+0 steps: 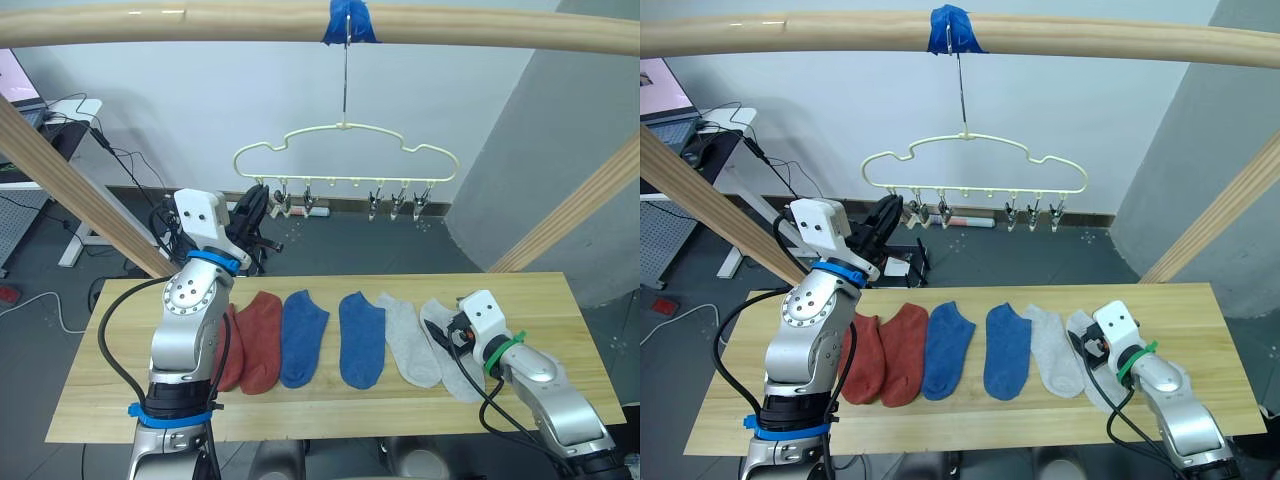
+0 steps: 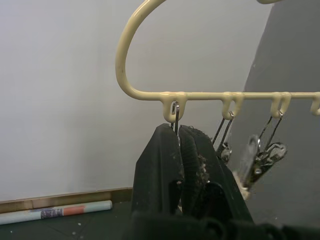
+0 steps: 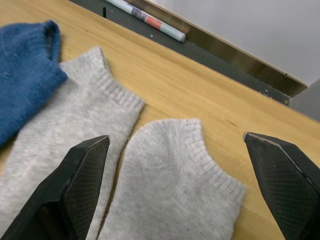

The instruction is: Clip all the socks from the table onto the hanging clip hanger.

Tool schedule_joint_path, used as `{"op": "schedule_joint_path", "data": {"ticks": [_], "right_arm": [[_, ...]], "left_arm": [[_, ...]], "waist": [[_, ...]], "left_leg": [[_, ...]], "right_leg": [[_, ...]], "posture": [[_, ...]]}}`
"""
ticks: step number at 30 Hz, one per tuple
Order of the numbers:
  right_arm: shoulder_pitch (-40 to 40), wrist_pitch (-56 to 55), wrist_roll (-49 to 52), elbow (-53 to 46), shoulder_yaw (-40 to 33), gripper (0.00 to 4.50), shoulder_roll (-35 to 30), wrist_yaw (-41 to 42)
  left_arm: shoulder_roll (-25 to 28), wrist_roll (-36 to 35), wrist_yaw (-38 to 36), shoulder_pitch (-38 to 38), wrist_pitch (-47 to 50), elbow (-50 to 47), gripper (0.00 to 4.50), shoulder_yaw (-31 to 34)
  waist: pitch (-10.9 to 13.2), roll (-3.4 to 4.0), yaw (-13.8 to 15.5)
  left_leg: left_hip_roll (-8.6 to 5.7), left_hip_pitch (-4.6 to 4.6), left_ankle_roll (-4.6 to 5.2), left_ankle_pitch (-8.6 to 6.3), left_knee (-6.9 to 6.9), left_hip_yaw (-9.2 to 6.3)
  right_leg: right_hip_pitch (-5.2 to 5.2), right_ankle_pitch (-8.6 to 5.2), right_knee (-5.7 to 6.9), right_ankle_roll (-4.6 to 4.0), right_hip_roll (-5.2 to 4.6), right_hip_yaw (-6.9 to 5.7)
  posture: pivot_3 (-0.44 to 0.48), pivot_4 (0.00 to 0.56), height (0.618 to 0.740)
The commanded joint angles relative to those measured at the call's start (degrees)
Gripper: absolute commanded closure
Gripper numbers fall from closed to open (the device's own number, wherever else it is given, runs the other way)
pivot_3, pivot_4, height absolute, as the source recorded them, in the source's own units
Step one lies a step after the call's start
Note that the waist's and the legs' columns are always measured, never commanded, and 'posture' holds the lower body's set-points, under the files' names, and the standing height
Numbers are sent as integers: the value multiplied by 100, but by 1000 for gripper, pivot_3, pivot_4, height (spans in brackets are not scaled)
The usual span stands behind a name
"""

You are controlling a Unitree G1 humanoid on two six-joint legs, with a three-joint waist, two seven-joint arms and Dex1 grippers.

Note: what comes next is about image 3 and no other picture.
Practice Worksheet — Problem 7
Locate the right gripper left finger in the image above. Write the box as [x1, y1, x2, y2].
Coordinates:
[0, 134, 111, 240]

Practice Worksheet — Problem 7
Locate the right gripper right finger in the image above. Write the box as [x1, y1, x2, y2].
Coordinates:
[242, 131, 320, 240]

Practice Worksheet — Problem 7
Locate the grey ankle sock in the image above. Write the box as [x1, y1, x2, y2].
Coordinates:
[96, 117, 247, 240]
[0, 46, 146, 240]

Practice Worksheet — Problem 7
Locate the blue ankle sock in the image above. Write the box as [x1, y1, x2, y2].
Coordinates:
[0, 19, 69, 148]

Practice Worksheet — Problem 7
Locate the rolled white paper tube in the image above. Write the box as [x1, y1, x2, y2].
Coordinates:
[104, 0, 187, 43]

